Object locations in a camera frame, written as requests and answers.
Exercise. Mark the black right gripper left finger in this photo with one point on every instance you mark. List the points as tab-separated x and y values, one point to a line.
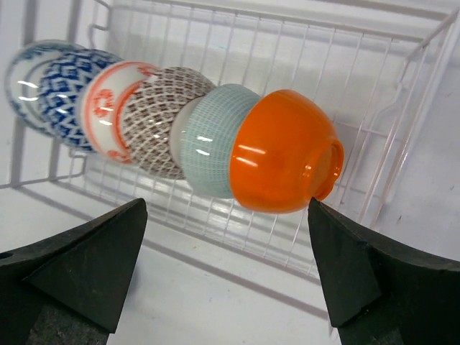
70	288

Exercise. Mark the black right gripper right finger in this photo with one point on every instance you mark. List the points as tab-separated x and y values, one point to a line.
381	291

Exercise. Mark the white bowl blue orange rim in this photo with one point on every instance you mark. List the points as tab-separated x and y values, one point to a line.
286	153

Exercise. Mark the brown patterned bowl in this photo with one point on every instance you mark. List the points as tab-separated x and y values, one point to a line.
150	113

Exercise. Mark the orange floral bowl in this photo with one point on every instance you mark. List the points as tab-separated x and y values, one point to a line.
102	103

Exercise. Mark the orange geometric patterned bowl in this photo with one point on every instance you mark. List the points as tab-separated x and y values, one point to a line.
60	89

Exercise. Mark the pale green bowl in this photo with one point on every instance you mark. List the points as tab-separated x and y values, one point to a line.
209	136

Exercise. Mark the blue floral bowl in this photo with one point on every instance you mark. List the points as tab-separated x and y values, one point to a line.
23	75

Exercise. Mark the clear acrylic dish rack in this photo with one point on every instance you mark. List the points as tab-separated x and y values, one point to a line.
371	66

